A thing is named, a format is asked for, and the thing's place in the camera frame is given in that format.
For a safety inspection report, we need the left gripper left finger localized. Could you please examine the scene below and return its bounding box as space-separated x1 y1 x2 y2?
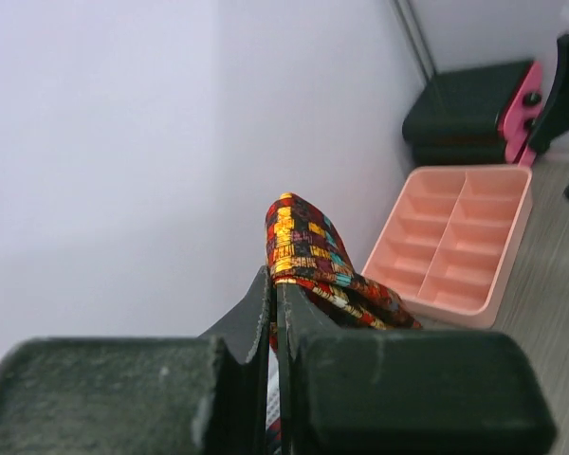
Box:
0 269 271 454

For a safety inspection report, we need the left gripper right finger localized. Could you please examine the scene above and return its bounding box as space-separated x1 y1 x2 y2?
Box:
276 284 558 454

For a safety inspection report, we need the multicoloured patterned tie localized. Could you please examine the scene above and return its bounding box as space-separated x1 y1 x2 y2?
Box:
265 192 422 330

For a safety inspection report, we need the black pink drawer unit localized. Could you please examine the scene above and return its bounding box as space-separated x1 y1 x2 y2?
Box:
402 60 542 167

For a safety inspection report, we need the pink compartment organizer tray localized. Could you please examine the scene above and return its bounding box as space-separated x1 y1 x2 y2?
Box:
362 165 533 329

